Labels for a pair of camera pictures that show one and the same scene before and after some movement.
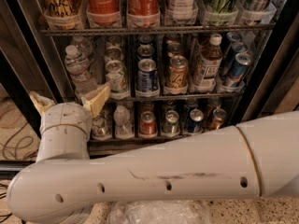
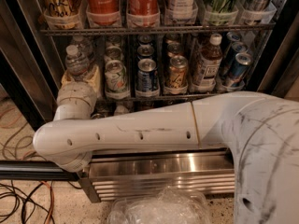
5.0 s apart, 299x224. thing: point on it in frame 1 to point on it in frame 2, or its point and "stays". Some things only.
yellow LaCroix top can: (62, 6) stays
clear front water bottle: (83, 78) stays
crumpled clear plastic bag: (158, 212) stays
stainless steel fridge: (177, 58) stays
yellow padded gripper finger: (40, 102) to (66, 79)
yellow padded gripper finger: (95, 100) to (94, 79)
